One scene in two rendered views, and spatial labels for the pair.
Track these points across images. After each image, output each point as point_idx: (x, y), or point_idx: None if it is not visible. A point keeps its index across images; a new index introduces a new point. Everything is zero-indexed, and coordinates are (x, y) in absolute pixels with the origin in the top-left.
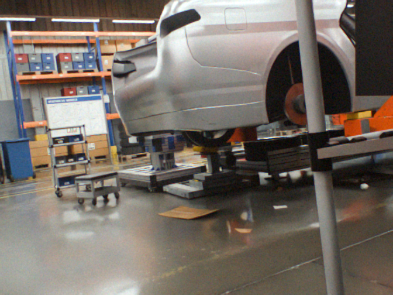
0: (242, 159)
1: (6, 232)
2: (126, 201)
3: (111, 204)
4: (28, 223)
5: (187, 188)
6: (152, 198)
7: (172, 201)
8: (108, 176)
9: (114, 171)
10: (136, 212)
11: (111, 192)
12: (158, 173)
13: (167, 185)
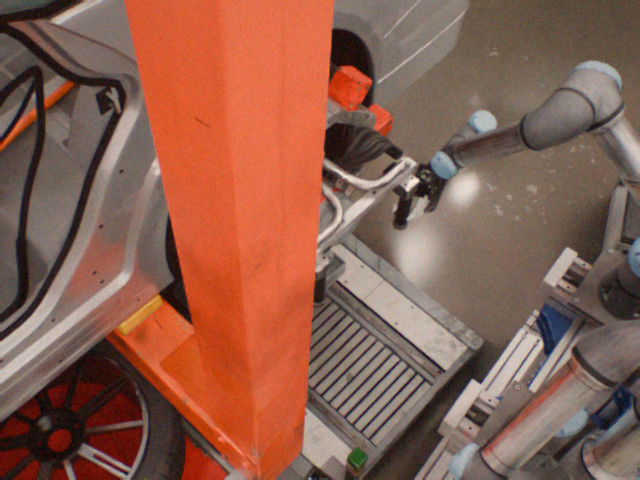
0: (205, 472)
1: (616, 21)
2: (533, 240)
3: (554, 207)
4: (635, 69)
5: (345, 258)
6: (454, 252)
7: (355, 202)
8: (624, 208)
9: (628, 227)
10: (395, 115)
11: (604, 240)
12: (524, 345)
13: (460, 331)
